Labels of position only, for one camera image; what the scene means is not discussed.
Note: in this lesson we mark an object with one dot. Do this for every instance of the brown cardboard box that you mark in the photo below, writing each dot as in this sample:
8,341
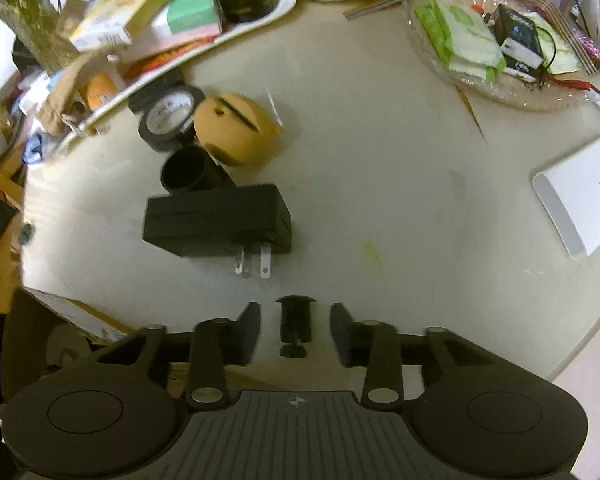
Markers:
60,307

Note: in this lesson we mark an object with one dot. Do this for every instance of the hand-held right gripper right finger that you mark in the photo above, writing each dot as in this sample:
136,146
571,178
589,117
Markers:
341,332

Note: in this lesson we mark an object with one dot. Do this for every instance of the orange round case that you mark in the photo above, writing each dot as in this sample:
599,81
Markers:
240,135

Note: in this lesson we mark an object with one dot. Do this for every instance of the black cylinder cup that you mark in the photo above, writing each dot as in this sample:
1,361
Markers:
185,170

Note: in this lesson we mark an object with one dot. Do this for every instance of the small black screw mount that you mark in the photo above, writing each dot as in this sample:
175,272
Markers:
295,322

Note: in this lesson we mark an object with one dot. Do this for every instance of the yellow white medicine box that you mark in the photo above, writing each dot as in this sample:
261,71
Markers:
125,10

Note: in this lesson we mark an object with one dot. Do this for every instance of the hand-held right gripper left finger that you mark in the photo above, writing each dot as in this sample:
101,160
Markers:
250,332

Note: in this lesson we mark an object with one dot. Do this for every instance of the wooden side desk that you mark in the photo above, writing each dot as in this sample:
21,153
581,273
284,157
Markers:
0,270

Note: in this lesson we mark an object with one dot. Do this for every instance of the wicker basket tray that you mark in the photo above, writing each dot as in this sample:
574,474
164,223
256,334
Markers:
520,97

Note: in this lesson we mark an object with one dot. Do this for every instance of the grey round roll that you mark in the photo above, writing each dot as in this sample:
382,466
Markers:
62,345

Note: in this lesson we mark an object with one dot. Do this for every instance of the white tray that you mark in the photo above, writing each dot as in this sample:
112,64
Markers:
275,2

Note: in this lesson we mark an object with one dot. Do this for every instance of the green and pink box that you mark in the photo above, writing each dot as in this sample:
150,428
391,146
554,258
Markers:
190,12

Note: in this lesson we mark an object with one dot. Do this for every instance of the black tape roll white core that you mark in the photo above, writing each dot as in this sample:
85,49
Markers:
170,110

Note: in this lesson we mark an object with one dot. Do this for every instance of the white flat box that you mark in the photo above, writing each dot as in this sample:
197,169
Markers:
575,195

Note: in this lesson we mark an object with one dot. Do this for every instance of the blue oval item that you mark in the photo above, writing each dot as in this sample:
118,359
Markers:
36,150

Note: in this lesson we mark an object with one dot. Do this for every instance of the black power adapter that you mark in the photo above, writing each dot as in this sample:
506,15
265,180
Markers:
215,222

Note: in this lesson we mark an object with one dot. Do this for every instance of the black device box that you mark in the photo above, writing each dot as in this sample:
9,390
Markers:
517,35

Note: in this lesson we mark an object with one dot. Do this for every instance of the orange packet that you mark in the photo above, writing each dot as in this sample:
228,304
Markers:
100,91

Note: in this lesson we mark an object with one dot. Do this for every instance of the pile of green packets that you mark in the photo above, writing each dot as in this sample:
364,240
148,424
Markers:
460,40

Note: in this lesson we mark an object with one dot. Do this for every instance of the red printed envelope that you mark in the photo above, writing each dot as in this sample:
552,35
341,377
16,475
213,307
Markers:
155,57

